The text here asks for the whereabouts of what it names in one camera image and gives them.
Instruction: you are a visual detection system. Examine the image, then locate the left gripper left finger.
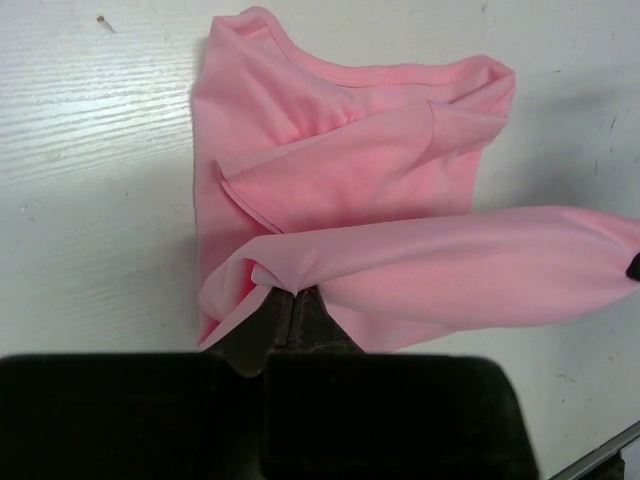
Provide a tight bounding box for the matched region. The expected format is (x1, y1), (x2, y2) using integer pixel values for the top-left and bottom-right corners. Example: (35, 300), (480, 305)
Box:
(1, 289), (293, 479)

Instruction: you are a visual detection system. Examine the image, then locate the aluminium table front rail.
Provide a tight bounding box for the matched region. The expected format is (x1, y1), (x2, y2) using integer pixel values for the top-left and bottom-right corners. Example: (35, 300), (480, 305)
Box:
(540, 420), (639, 479)

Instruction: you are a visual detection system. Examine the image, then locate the pink t shirt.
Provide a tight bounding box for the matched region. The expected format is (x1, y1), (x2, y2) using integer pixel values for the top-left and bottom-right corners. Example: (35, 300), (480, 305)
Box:
(192, 7), (639, 352)

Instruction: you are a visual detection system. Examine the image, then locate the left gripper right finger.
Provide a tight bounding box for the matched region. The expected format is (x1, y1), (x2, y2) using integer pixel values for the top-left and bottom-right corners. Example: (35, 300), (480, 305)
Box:
(262, 288), (539, 479)

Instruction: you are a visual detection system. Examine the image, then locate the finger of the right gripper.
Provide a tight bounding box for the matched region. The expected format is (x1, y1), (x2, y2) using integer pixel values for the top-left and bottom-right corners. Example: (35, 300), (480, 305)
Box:
(626, 253), (640, 281)

